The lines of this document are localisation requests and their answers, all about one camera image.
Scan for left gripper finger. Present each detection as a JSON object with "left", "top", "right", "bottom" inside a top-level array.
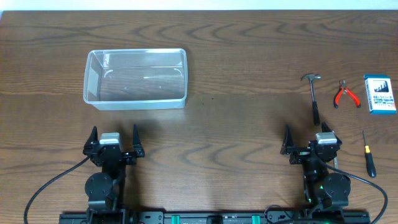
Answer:
[
  {"left": 84, "top": 126, "right": 98, "bottom": 152},
  {"left": 132, "top": 124, "right": 142, "bottom": 152}
]

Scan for small claw hammer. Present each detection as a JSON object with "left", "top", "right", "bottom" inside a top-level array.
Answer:
[{"left": 301, "top": 73, "right": 321, "bottom": 126}]

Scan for clear plastic storage container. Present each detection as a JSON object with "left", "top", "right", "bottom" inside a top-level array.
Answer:
[{"left": 83, "top": 49, "right": 188, "bottom": 111}]

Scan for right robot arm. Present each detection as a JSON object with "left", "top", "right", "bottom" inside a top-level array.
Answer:
[{"left": 280, "top": 123, "right": 351, "bottom": 222}]

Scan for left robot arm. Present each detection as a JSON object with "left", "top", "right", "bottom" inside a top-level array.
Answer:
[{"left": 83, "top": 126, "right": 145, "bottom": 224}]

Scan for silver wrench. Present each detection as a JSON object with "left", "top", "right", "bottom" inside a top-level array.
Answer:
[{"left": 333, "top": 157, "right": 338, "bottom": 169}]

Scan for black yellow screwdriver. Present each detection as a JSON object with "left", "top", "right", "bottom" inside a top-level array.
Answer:
[{"left": 363, "top": 131, "right": 377, "bottom": 178}]

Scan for blue white cardboard box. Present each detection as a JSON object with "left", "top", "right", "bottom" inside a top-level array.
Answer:
[{"left": 364, "top": 74, "right": 397, "bottom": 114}]

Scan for red handled pliers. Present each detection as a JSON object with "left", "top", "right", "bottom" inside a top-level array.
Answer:
[{"left": 333, "top": 80, "right": 362, "bottom": 110}]

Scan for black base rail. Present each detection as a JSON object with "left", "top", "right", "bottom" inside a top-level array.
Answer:
[{"left": 58, "top": 209, "right": 371, "bottom": 224}]

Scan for left black cable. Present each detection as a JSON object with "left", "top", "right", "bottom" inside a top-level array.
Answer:
[{"left": 23, "top": 156, "right": 91, "bottom": 224}]

